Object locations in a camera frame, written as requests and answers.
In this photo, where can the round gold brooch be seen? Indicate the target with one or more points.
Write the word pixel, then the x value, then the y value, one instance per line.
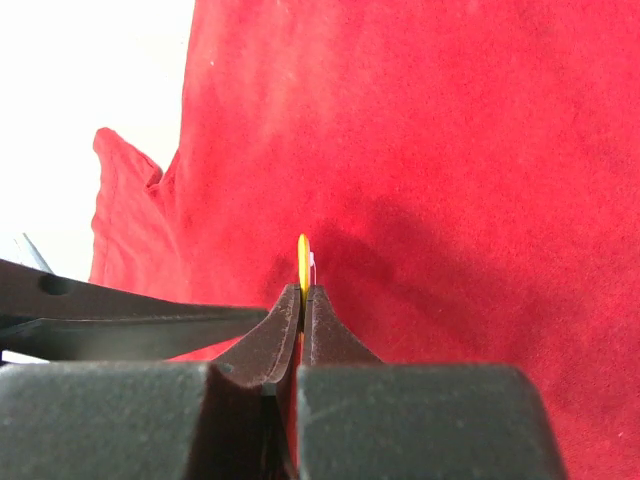
pixel 304 267

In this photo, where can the red t-shirt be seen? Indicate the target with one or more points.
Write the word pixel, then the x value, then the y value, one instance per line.
pixel 467 173

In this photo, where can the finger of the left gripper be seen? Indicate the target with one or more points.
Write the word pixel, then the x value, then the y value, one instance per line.
pixel 58 319

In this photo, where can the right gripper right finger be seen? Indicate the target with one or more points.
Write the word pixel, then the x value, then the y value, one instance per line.
pixel 359 418

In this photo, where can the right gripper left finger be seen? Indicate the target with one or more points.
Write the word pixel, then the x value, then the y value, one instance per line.
pixel 224 419

